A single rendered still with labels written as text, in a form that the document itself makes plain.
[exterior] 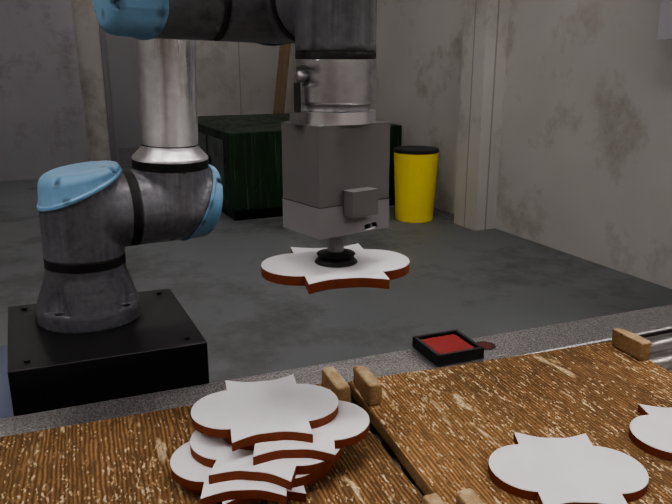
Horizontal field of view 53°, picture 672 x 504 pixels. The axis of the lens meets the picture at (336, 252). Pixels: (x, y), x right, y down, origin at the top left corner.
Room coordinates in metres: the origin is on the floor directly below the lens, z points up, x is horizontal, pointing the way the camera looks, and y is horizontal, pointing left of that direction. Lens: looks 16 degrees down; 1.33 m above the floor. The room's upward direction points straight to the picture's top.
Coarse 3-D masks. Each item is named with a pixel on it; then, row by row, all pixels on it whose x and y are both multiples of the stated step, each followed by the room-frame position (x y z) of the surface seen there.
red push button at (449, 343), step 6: (444, 336) 0.94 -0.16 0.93; (450, 336) 0.94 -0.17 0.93; (456, 336) 0.94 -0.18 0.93; (426, 342) 0.92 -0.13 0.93; (432, 342) 0.92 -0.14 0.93; (438, 342) 0.92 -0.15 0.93; (444, 342) 0.92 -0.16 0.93; (450, 342) 0.92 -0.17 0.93; (456, 342) 0.92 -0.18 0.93; (462, 342) 0.92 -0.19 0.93; (432, 348) 0.90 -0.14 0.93; (438, 348) 0.90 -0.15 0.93; (444, 348) 0.90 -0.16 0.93; (450, 348) 0.90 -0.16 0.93; (456, 348) 0.90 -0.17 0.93; (462, 348) 0.90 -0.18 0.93; (468, 348) 0.90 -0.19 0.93
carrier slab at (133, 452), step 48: (48, 432) 0.66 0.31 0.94; (96, 432) 0.66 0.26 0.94; (144, 432) 0.66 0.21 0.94; (192, 432) 0.66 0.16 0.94; (0, 480) 0.57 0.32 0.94; (48, 480) 0.57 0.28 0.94; (96, 480) 0.57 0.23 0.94; (144, 480) 0.57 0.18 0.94; (336, 480) 0.57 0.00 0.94; (384, 480) 0.57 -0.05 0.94
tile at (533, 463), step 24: (504, 456) 0.59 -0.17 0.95; (528, 456) 0.59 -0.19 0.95; (552, 456) 0.59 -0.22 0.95; (576, 456) 0.59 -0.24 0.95; (600, 456) 0.59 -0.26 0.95; (624, 456) 0.59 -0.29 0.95; (504, 480) 0.55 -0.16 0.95; (528, 480) 0.55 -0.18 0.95; (552, 480) 0.55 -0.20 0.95; (576, 480) 0.55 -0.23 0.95; (600, 480) 0.55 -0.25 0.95; (624, 480) 0.55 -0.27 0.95; (648, 480) 0.55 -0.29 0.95
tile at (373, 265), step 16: (288, 256) 0.67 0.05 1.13; (304, 256) 0.67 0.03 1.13; (368, 256) 0.67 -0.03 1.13; (384, 256) 0.67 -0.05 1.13; (400, 256) 0.67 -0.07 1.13; (272, 272) 0.62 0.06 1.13; (288, 272) 0.61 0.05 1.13; (304, 272) 0.61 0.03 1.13; (320, 272) 0.61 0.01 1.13; (336, 272) 0.61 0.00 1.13; (352, 272) 0.61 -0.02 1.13; (368, 272) 0.61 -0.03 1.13; (384, 272) 0.62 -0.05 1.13; (400, 272) 0.63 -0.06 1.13; (320, 288) 0.59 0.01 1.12; (336, 288) 0.60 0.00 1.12; (384, 288) 0.60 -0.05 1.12
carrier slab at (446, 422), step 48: (384, 384) 0.77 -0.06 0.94; (432, 384) 0.77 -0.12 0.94; (480, 384) 0.77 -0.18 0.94; (528, 384) 0.77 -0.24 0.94; (576, 384) 0.77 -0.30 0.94; (624, 384) 0.77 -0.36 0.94; (384, 432) 0.66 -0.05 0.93; (432, 432) 0.66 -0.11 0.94; (480, 432) 0.66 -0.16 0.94; (528, 432) 0.66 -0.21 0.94; (576, 432) 0.66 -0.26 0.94; (624, 432) 0.66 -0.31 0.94; (432, 480) 0.57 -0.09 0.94; (480, 480) 0.57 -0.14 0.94
